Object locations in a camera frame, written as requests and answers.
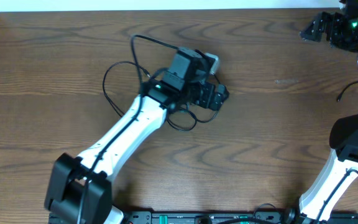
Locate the black camera cable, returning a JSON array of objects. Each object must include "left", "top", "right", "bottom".
[
  {"left": 315, "top": 167, "right": 358, "bottom": 224},
  {"left": 76, "top": 34, "right": 180, "bottom": 224}
]

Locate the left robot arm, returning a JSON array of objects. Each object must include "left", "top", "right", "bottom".
[{"left": 44, "top": 47, "right": 229, "bottom": 223}]

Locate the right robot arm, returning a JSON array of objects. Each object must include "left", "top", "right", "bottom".
[{"left": 282, "top": 0, "right": 358, "bottom": 223}]

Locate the black left camera cable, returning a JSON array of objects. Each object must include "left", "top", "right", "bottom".
[{"left": 76, "top": 34, "right": 180, "bottom": 224}]

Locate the black right camera cable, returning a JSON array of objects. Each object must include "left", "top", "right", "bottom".
[{"left": 315, "top": 167, "right": 358, "bottom": 224}]

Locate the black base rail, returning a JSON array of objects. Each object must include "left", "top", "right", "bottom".
[{"left": 48, "top": 203, "right": 358, "bottom": 224}]

